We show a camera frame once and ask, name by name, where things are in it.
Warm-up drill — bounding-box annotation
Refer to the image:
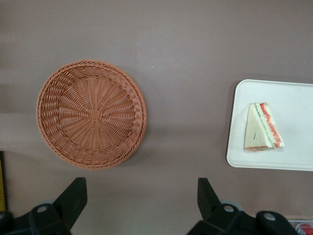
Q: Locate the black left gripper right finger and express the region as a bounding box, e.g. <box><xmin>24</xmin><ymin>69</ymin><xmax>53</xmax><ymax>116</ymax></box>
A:
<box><xmin>187</xmin><ymin>178</ymin><xmax>245</xmax><ymax>235</ymax></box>

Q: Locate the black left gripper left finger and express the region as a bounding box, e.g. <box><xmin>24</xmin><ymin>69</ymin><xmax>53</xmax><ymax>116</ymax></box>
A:
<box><xmin>28</xmin><ymin>177</ymin><xmax>88</xmax><ymax>235</ymax></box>

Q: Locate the triangle sandwich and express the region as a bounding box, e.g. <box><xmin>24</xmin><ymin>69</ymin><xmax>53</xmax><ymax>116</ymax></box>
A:
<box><xmin>244</xmin><ymin>101</ymin><xmax>286</xmax><ymax>152</ymax></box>

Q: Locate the round brown wicker basket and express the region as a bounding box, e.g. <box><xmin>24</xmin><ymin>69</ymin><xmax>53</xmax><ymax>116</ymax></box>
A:
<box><xmin>36</xmin><ymin>59</ymin><xmax>147</xmax><ymax>171</ymax></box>

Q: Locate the cream rectangular plastic tray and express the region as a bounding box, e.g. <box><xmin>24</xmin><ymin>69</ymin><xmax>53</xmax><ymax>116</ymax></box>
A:
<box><xmin>226</xmin><ymin>78</ymin><xmax>313</xmax><ymax>171</ymax></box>

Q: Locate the black food warmer yellow panel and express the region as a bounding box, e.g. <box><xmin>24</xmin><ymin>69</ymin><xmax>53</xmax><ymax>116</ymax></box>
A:
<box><xmin>0</xmin><ymin>150</ymin><xmax>6</xmax><ymax>212</ymax></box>

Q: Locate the clear acrylic can holder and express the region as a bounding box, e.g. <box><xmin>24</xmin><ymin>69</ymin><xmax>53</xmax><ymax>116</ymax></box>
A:
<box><xmin>287</xmin><ymin>219</ymin><xmax>313</xmax><ymax>235</ymax></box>

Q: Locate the red soda can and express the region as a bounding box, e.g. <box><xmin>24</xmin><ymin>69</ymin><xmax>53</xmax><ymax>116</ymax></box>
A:
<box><xmin>299</xmin><ymin>223</ymin><xmax>313</xmax><ymax>235</ymax></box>

